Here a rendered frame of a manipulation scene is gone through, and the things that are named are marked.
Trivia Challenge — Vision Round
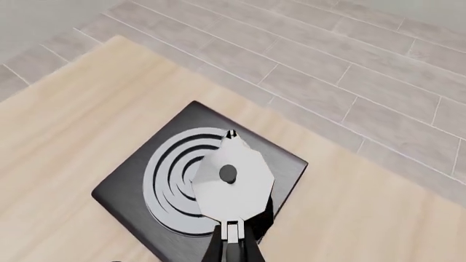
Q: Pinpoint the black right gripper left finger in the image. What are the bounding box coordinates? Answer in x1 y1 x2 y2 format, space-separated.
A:
201 223 226 262

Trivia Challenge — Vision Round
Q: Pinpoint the flat black stove plate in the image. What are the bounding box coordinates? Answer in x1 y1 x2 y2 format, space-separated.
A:
90 100 309 262

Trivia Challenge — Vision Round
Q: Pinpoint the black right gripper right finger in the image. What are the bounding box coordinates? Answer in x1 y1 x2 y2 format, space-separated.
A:
240 226 267 262

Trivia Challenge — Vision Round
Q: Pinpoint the silver moka pot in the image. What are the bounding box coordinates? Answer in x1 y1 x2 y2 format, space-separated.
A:
191 129 277 262

